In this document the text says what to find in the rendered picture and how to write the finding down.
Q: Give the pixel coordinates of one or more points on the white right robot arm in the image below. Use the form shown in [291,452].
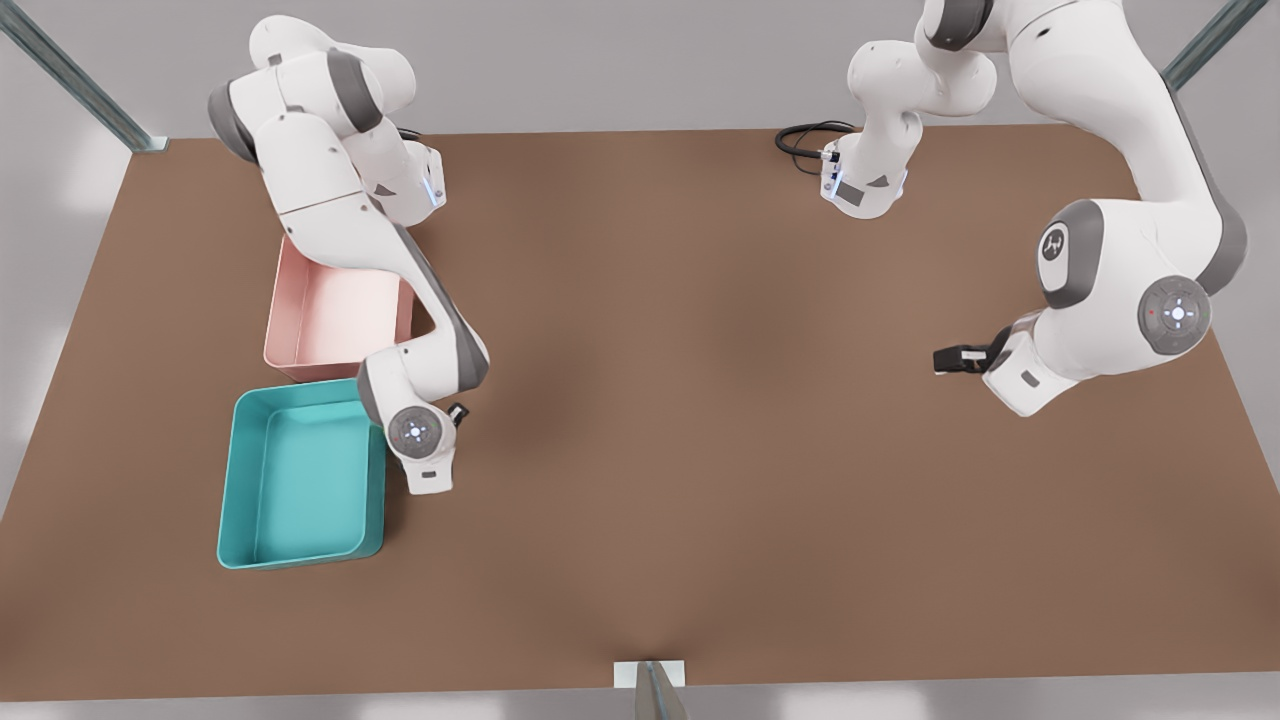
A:
[330,190]

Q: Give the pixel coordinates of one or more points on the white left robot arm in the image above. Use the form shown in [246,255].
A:
[1120,250]

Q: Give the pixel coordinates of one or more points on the pink tray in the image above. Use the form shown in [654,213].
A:
[335,320]

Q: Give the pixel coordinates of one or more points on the teal tray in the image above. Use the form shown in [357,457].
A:
[300,480]

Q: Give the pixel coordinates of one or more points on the silver frame post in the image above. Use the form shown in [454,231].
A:
[75,75]
[652,690]
[1205,40]

